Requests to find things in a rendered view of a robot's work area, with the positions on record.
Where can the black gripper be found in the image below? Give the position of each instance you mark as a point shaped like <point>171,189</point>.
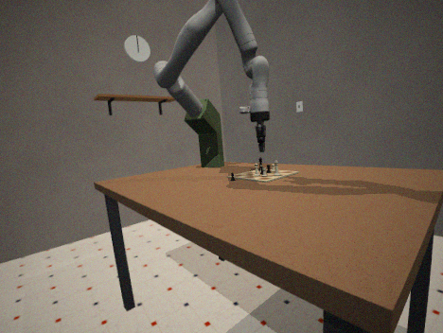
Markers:
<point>260,117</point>

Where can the chessboard with pieces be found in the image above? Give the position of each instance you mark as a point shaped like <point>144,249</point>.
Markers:
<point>249,176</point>

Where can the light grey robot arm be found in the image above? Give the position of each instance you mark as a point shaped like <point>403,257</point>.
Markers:
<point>189,39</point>

